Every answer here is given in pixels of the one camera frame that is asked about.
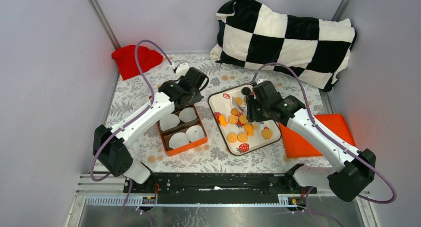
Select round tan biscuit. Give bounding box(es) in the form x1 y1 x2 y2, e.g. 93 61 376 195
238 114 248 124
237 132 248 143
230 108 240 116
228 115 238 125
262 128 273 140
226 133 238 143
234 97 243 106

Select metal serving tongs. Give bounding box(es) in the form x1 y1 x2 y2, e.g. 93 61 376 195
231 97 244 112

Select white strawberry tray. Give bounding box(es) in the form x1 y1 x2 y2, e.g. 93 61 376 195
208 84 281 155

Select orange cookie tin box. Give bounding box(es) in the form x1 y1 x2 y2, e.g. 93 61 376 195
156 105 208 156

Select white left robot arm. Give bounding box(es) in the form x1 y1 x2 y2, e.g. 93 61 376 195
91 67 209 193

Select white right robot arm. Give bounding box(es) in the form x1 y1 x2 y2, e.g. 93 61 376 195
241 80 376 202

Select black sandwich cookie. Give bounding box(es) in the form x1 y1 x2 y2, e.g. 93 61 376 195
241 87 252 96

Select white paper cupcake liner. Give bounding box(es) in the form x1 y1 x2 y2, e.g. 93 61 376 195
159 114 180 132
185 125 206 143
168 132 190 150
178 107 197 123

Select red cloth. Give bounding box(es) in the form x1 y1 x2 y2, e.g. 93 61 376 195
111 45 163 80

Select floral tablecloth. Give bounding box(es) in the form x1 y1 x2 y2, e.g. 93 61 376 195
105 54 329 173

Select checkered black white pillow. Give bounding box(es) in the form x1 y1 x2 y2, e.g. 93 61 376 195
210 0 357 92

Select orange tin lid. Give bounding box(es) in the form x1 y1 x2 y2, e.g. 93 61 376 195
279 114 358 158

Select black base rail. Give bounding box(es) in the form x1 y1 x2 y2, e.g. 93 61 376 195
123 172 310 205

